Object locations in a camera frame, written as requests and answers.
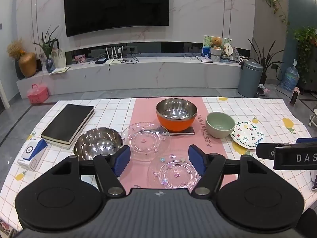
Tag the grey trash can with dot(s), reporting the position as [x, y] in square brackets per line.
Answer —
[250, 79]

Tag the dried flower bunch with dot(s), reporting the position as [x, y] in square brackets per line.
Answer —
[16, 48]

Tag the black hardcover book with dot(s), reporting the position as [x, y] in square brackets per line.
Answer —
[66, 121]

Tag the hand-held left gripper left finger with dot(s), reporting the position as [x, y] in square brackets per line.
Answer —
[121, 160]

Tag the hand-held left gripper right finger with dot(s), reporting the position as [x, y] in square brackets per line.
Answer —
[197, 158]

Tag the white router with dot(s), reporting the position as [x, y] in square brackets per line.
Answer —
[120, 59]

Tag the yellow paper sheets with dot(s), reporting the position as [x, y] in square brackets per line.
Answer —
[59, 70]

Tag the checked lemon print tablecloth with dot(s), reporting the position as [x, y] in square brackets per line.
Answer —
[260, 109]

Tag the round white hand fan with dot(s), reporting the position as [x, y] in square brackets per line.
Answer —
[228, 48]

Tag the flat white booklet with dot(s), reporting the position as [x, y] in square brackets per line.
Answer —
[205, 59]

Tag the blue and white box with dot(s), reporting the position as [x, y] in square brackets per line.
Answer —
[31, 151]

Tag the dark vase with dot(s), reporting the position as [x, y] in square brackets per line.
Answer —
[17, 70]

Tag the orange steel-lined bowl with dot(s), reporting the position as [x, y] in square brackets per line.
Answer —
[173, 126]

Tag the white jellyfish print card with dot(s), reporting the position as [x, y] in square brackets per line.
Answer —
[58, 58]

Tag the blue water jug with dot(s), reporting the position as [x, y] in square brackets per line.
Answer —
[290, 79]

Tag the blue glass vase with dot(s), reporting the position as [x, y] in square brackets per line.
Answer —
[50, 65]

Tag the hanging vine plant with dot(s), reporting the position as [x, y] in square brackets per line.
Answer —
[273, 2]

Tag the green ceramic bowl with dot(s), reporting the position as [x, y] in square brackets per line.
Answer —
[218, 131]

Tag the marble television console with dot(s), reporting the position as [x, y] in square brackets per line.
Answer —
[148, 74]

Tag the bushy green plant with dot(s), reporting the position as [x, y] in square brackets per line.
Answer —
[307, 49]

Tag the small pink heater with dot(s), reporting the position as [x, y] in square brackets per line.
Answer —
[294, 96]

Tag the pink photo card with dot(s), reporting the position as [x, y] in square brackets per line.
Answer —
[80, 59]

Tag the black wall television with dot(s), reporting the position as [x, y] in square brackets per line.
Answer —
[116, 5]

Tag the gold vase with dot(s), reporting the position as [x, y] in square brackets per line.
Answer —
[27, 65]

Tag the stainless steel bowl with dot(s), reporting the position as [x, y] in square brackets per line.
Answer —
[99, 141]

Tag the white painted fruit plate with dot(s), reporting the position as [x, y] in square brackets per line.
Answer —
[247, 135]

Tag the potted snake plant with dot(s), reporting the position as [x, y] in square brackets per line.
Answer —
[263, 62]

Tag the pink storage case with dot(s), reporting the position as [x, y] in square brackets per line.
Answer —
[37, 95]

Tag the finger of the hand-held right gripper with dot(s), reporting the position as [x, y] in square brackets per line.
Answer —
[265, 151]

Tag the clear flower-patterned glass plate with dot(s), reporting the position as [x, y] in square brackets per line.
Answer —
[173, 174]
[146, 145]

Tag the white stool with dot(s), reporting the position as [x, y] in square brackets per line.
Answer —
[314, 117]

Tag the green leafy plant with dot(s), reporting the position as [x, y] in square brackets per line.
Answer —
[47, 43]

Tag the green picture board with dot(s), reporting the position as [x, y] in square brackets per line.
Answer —
[206, 41]

